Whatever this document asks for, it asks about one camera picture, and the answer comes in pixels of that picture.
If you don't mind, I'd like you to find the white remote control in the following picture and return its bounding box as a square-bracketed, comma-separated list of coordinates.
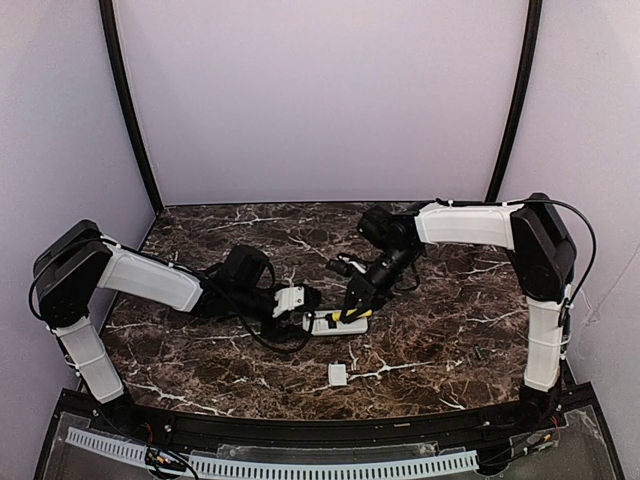
[301, 310, 372, 337]

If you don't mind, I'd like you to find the yellow handled screwdriver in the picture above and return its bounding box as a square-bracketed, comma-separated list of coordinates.
[324, 308, 373, 323]

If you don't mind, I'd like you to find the white battery cover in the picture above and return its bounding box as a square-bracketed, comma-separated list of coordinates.
[327, 363, 348, 387]

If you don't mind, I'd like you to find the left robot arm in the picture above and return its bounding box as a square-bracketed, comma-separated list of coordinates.
[28, 220, 321, 404]

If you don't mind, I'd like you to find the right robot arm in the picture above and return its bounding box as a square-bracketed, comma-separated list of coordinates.
[339, 193, 584, 429]

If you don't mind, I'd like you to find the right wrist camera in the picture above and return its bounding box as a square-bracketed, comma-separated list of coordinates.
[325, 253, 371, 278]

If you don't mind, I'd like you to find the white cable duct right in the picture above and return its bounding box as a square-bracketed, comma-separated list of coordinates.
[189, 448, 480, 480]

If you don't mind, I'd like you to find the white cable duct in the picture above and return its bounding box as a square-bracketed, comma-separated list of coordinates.
[189, 448, 480, 480]
[65, 427, 146, 468]

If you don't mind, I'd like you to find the white cable duct left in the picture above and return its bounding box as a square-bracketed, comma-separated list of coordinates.
[65, 427, 146, 468]

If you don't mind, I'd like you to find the black front mounting rail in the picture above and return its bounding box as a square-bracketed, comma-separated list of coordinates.
[59, 384, 596, 456]

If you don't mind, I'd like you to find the black corner frame post right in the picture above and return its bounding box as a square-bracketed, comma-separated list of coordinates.
[485, 0, 543, 202]

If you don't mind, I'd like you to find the black corner frame post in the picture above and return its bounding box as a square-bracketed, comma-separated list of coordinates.
[485, 0, 543, 202]
[98, 0, 164, 216]

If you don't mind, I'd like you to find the black corner frame post left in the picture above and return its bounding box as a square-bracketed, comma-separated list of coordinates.
[98, 0, 164, 216]

